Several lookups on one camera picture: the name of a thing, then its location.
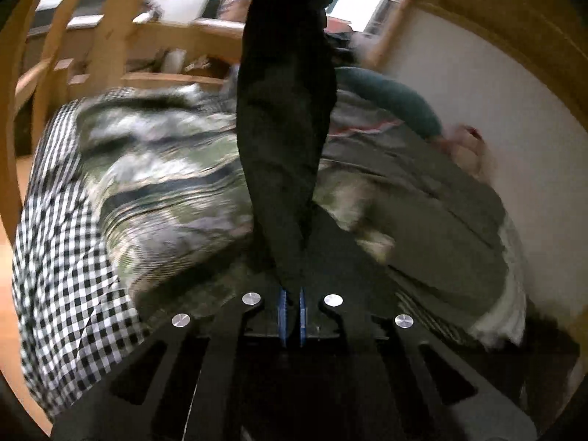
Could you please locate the wooden shelf unit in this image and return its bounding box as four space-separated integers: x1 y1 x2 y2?
120 11 244 89

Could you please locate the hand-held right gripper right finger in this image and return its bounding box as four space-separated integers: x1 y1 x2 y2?
297 287 539 441

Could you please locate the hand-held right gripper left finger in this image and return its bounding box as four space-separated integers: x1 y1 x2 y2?
50 287 290 441

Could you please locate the black white checkered bed sheet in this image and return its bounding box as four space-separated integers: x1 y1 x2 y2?
11 87 152 419

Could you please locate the black garment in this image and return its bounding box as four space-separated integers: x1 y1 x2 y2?
202 0 397 313

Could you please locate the green patterned quilt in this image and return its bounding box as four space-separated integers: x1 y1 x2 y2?
76 82 396 327

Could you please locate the pink plush toy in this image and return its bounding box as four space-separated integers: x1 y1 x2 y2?
441 123 498 181

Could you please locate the person in teal sleeve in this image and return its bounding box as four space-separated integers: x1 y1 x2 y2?
334 67 444 142

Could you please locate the wooden bed frame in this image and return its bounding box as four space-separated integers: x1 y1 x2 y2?
0 0 588 258

